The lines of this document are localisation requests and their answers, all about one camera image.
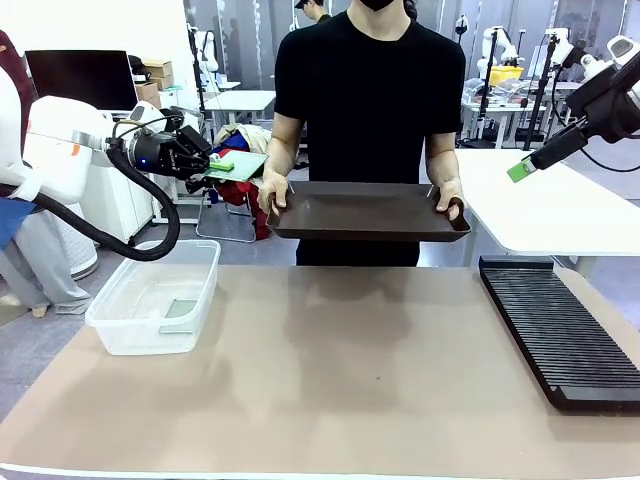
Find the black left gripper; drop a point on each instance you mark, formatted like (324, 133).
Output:
(157, 155)

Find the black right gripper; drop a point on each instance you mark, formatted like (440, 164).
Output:
(607, 107)

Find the green PCB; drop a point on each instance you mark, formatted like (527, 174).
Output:
(247, 165)

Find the pale grey PCB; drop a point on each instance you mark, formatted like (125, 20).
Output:
(182, 308)

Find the dark brown serving tray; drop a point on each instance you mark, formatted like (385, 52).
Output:
(365, 215)

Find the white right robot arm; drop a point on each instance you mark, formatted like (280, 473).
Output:
(625, 50)

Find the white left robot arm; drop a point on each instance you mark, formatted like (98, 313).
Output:
(55, 145)

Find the person's right forearm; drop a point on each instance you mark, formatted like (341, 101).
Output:
(285, 147)

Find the small white background robot arm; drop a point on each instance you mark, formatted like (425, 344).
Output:
(207, 50)

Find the person's left forearm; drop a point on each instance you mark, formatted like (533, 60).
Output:
(442, 155)

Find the person's right hand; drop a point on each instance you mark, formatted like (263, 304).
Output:
(274, 192)

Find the person's left hand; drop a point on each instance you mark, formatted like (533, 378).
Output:
(450, 195)

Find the pile of colourful clothes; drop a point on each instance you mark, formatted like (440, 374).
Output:
(240, 140)

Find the white side table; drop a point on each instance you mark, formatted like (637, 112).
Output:
(550, 215)

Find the grey background work table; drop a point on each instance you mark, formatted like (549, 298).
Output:
(500, 112)

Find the white background table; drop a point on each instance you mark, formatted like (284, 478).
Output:
(240, 104)

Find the black tripod stand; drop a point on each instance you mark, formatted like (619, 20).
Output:
(542, 90)

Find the white cabinet cart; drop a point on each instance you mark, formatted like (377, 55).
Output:
(125, 200)

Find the yellow plastic bin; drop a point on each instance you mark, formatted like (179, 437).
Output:
(506, 75)

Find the tall cardboard box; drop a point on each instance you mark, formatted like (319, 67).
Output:
(147, 94)

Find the small cardboard box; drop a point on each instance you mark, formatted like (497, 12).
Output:
(159, 68)

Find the white background robot with tripod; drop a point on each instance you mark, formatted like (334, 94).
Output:
(500, 47)

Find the clear plastic storage box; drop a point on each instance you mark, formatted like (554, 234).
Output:
(145, 295)

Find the black computer monitor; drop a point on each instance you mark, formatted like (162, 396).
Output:
(80, 80)

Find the black slotted PCB rack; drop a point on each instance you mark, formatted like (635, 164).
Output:
(555, 330)

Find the person in black t-shirt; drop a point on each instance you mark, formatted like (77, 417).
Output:
(367, 100)

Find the background person in black shirt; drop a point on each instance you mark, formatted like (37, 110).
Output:
(314, 11)

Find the person in maroon top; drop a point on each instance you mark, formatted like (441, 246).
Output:
(30, 260)

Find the brown table cover mat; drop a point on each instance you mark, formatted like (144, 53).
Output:
(325, 375)

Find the metal frame chair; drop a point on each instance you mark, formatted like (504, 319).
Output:
(220, 220)

